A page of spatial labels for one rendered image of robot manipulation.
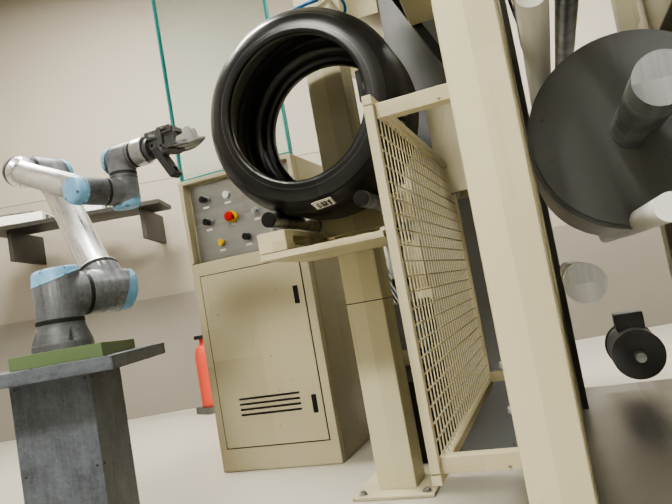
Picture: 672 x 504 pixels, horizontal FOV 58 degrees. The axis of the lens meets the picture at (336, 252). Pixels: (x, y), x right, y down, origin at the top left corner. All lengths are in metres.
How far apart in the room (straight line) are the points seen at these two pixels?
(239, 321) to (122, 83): 3.18
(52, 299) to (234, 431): 1.00
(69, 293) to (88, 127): 3.36
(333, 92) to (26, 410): 1.40
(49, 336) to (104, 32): 3.82
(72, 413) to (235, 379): 0.82
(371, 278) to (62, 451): 1.09
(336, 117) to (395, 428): 1.04
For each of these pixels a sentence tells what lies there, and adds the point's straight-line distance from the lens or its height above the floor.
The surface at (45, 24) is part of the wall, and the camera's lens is 5.81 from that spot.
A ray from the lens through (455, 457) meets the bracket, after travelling 1.12.
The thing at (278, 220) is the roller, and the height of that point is 0.89.
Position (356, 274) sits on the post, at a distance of 2.01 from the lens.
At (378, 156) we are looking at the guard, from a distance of 1.10.
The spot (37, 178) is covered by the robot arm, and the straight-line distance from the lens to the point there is 2.30.
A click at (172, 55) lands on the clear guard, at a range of 2.95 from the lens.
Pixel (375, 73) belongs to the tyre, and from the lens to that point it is 1.67.
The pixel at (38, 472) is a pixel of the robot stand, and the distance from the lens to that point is 2.13.
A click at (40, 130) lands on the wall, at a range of 5.53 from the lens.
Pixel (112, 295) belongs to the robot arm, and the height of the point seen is 0.79.
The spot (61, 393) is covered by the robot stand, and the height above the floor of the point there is 0.51.
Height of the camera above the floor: 0.65
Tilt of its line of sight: 4 degrees up
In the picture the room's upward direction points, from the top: 10 degrees counter-clockwise
